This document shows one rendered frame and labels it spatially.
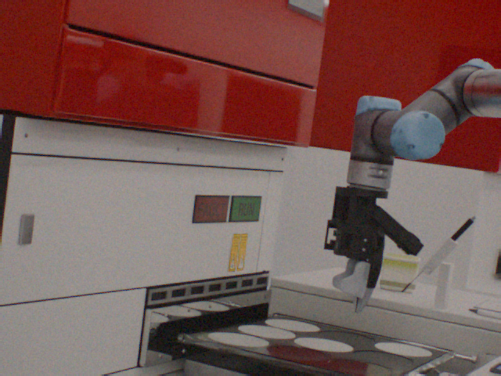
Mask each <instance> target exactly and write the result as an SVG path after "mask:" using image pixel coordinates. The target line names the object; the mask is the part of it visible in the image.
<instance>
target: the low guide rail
mask: <svg viewBox="0 0 501 376"><path fill-rule="evenodd" d="M183 376H261V375H257V374H252V373H248V372H245V371H238V369H235V368H231V367H227V366H223V365H220V364H216V363H210V362H207V361H203V360H197V359H194V358H189V359H186V363H185V369H184V375H183Z"/></svg>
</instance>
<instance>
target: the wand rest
mask: <svg viewBox="0 0 501 376"><path fill-rule="evenodd" d="M457 244H458V243H457V241H456V242H455V241H454V240H452V239H451V238H449V237H448V238H447V239H446V240H445V241H444V242H443V244H442V245H441V247H440V248H439V249H438V250H437V251H436V252H435V253H433V254H432V255H431V256H430V257H429V258H428V260H427V261H426V262H425V263H424V264H423V265H422V266H421V267H420V269H421V270H422V271H424V272H425V273H426V274H428V275H429V274H431V273H432V272H433V271H434V270H435V269H436V267H437V266H439V265H440V263H441V265H440V271H438V282H437V287H436V292H435V299H434V308H438V309H447V308H448V304H449V296H450V293H451V287H452V278H453V271H454V265H455V263H451V262H442V261H443V260H444V259H445V258H446V257H447V256H448V255H449V254H450V253H451V252H452V251H453V250H454V249H455V248H456V245H457Z"/></svg>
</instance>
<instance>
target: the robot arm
mask: <svg viewBox="0 0 501 376"><path fill-rule="evenodd" d="M472 116H473V117H493V118H501V69H494V67H493V66H492V65H491V64H489V63H488V62H484V61H483V60H480V59H474V60H471V61H469V62H468V63H466V64H464V65H462V66H460V67H458V68H456V69H455V70H454V72H453V73H451V74H450V75H448V76H447V77H446V78H444V79H443V80H441V81H440V82H439V83H437V84H436V85H435V86H433V87H432V88H431V89H429V90H428V91H426V93H424V94H423V95H422V96H421V97H420V98H418V99H416V100H415V101H414V102H412V103H411V104H410V105H408V106H407V107H406V108H405V109H402V110H401V104H400V102H399V101H397V100H395V99H390V98H385V97H378V96H363V97H361V98H360V99H359V102H358V108H357V112H356V115H355V127H354V133H353V139H352V146H351V156H350V159H351V160H350V161H349V167H348V172H347V178H346V183H347V184H350V186H347V187H341V186H336V192H335V198H334V204H333V214H332V220H328V219H327V224H326V236H325V242H324V248H323V249H326V250H333V253H334V254H335V255H337V256H344V257H345V258H347V259H349V260H348V261H347V264H346V268H345V271H344V272H342V273H339V274H338V275H336V276H335V277H333V279H332V285H333V286H334V287H335V288H337V289H340V290H342V291H343V292H346V293H348V294H350V295H353V305H354V311H355V313H360V312H362V310H363V309H364V308H365V306H366V304H367V303H368V301H369V298H370V297H371V295H372V293H373V289H374V288H375V287H376V284H377V279H378V277H379V276H380V272H381V269H382V264H383V254H384V246H385V234H386V235H387V236H388V237H389V238H390V240H392V241H393V242H394V243H395V244H396V247H397V248H398V249H399V250H401V251H402V252H404V253H406V254H407V255H414V256H417V255H418V253H419V252H420V251H421V249H422V248H423V247H424V245H423V244H421V242H420V239H419V238H418V237H417V236H416V235H415V234H413V233H412V232H409V231H408V230H407V229H406V228H405V227H403V226H402V225H401V224H400V223H399V222H397V221H395V219H394V218H393V217H392V216H391V215H389V214H388V213H387V212H386V211H385V210H384V209H383V208H382V207H381V206H379V205H377V204H376V202H377V198H384V199H387V196H388V191H386V190H388V189H389V188H390V186H391V175H392V169H393V164H394V158H395V156H396V157H404V158H406V159H410V160H416V159H428V158H430V157H433V156H434V155H436V154H437V153H438V152H439V151H440V149H441V148H442V145H443V143H444V141H445V135H446V134H448V133H449V132H451V131H452V130H453V129H454V128H455V127H457V126H458V125H460V124H461V123H462V122H464V121H465V120H467V119H468V118H469V117H472ZM353 160H354V161H353ZM388 165H390V166H388ZM329 228H334V229H335V230H334V231H333V236H334V237H336V240H330V243H329V244H328V243H327V237H328V230H329ZM367 259H368V261H367Z"/></svg>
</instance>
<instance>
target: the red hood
mask: <svg viewBox="0 0 501 376"><path fill-rule="evenodd" d="M329 1H330V0H0V110H11V111H16V112H22V113H24V114H32V115H38V116H43V117H49V118H62V119H68V120H75V121H87V122H94V123H101V124H108V125H120V126H128V127H134V128H146V129H153V130H160V131H166V132H180V133H186V134H194V135H200V136H213V137H219V138H227V139H239V140H246V141H253V142H260V143H272V144H280V145H287V146H299V147H300V148H306V149H308V145H309V142H310V136H312V135H311V131H312V124H313V118H314V113H315V101H316V96H317V86H318V83H319V72H320V65H321V59H322V54H323V43H324V36H325V30H326V19H327V13H328V8H329Z"/></svg>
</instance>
